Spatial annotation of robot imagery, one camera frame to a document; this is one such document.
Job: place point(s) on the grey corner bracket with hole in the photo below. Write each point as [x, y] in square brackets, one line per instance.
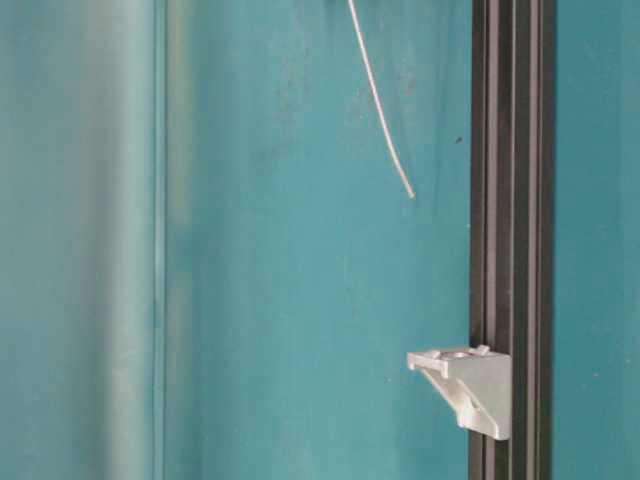
[475, 382]

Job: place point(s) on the black aluminium extrusion rail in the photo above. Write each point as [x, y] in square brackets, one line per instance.
[512, 223]

